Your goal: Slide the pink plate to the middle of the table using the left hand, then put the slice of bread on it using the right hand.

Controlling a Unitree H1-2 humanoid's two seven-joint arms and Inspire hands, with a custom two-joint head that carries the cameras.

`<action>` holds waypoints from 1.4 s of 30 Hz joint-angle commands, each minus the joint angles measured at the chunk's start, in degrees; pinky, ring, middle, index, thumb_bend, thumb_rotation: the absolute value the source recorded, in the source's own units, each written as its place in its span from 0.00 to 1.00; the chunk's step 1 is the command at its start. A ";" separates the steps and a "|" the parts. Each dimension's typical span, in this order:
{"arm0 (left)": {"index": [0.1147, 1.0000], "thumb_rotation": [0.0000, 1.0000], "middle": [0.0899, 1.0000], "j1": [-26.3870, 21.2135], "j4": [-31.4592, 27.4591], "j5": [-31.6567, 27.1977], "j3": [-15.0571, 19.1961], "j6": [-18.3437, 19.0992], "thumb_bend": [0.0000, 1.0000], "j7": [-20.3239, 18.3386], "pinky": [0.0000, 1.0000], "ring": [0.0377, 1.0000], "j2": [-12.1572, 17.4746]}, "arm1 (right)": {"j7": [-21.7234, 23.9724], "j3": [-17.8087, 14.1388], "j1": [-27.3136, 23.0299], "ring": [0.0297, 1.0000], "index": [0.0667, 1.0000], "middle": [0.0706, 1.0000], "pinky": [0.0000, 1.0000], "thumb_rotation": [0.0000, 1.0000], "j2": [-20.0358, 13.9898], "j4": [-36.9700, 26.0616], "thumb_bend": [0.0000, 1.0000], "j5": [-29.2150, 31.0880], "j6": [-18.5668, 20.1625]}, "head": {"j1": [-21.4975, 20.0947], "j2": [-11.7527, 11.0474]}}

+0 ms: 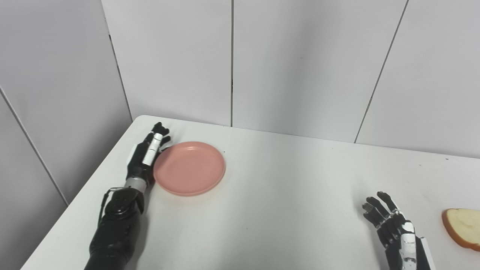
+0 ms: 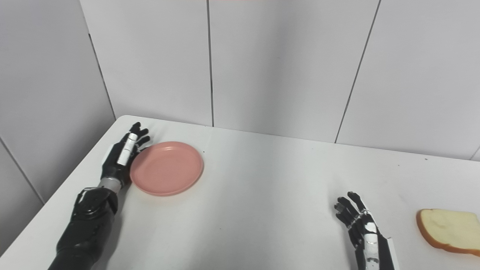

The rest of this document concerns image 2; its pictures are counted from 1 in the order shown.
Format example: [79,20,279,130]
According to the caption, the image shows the slice of white bread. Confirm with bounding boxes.
[416,208,480,257]

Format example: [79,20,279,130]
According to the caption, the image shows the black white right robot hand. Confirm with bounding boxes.
[334,192,399,270]

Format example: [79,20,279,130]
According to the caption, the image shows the pink round plate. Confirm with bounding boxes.
[130,141,204,197]

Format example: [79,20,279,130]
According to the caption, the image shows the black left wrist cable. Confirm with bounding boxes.
[74,187,95,214]

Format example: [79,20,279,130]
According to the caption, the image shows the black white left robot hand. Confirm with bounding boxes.
[100,122,151,187]

